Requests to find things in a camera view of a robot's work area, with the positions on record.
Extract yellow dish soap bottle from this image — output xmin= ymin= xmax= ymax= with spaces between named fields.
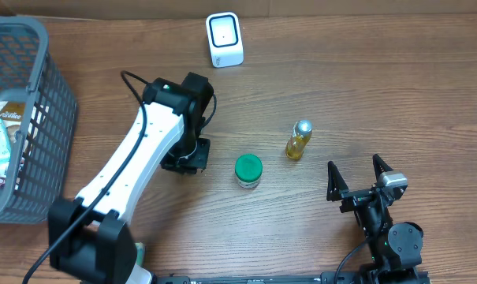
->
xmin=285 ymin=120 xmax=312 ymax=160

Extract brown snack packet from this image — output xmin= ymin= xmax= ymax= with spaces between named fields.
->
xmin=0 ymin=101 xmax=25 ymax=135

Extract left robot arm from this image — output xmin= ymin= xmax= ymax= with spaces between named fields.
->
xmin=40 ymin=73 xmax=216 ymax=283

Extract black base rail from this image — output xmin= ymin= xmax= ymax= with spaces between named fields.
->
xmin=151 ymin=270 xmax=432 ymax=284

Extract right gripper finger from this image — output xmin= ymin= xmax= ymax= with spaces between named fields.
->
xmin=372 ymin=154 xmax=393 ymax=181
xmin=326 ymin=161 xmax=349 ymax=201

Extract white barcode scanner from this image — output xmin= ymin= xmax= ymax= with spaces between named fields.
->
xmin=206 ymin=12 xmax=244 ymax=68

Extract green lid jar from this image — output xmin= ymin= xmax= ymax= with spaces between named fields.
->
xmin=234 ymin=154 xmax=263 ymax=189

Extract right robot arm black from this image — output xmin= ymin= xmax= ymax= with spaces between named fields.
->
xmin=321 ymin=154 xmax=430 ymax=284

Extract grey plastic shopping basket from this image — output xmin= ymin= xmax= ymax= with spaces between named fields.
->
xmin=0 ymin=17 xmax=78 ymax=224

